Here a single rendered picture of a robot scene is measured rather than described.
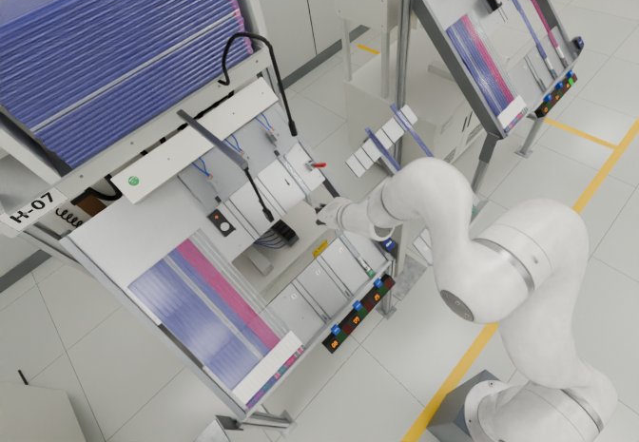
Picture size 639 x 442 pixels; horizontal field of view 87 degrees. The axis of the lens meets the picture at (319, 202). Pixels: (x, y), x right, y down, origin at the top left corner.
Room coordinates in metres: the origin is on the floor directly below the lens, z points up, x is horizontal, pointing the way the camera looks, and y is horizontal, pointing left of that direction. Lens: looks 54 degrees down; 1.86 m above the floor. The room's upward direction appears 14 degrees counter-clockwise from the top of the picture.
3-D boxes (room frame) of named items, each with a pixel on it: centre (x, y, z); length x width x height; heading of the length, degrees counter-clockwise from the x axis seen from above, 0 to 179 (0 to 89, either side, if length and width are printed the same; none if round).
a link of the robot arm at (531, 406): (-0.04, -0.30, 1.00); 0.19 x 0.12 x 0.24; 114
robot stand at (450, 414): (-0.03, -0.33, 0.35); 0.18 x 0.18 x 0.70; 36
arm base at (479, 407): (-0.03, -0.33, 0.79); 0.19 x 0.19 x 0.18
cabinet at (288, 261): (0.85, 0.43, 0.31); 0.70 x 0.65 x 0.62; 123
